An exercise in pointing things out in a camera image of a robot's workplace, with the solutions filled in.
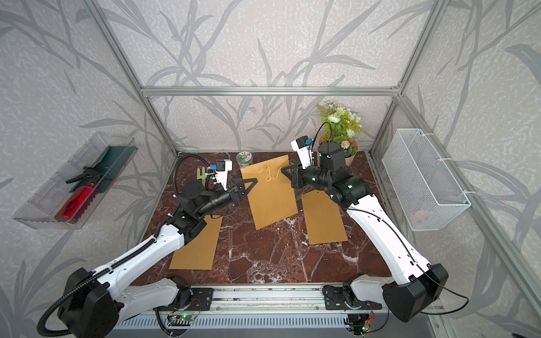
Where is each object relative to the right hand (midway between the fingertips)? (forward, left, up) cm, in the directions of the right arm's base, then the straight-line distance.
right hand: (282, 169), depth 68 cm
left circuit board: (-37, +34, -36) cm, 62 cm away
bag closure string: (-1, +3, -3) cm, 5 cm away
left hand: (-4, +9, -3) cm, 10 cm away
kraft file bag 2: (-1, -18, -35) cm, 40 cm away
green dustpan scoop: (-1, +57, +1) cm, 57 cm away
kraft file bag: (-5, +4, -8) cm, 10 cm away
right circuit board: (-39, -27, -35) cm, 59 cm away
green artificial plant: (+31, -26, -7) cm, 41 cm away
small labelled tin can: (+30, +21, -27) cm, 45 cm away
